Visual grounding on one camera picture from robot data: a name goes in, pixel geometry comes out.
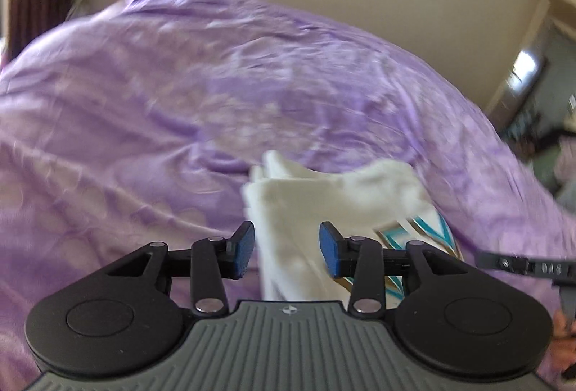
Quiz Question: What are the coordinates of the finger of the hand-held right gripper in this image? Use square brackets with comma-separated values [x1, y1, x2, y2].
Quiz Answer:
[476, 250, 576, 285]

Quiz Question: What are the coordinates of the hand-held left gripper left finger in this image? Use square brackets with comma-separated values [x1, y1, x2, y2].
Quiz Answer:
[103, 220, 256, 315]

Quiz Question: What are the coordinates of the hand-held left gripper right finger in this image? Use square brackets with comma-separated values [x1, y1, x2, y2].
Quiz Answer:
[318, 220, 471, 315]

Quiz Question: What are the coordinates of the white printed t-shirt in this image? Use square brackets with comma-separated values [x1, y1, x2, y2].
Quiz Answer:
[242, 149, 465, 312]

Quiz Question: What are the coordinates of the person's right hand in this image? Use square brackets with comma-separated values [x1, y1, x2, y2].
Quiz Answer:
[552, 310, 576, 343]

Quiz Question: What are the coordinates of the purple bedsheet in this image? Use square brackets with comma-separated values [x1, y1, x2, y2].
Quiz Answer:
[0, 0, 576, 391]

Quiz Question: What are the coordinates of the wooden door frame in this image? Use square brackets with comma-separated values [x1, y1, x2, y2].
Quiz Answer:
[483, 0, 576, 118]

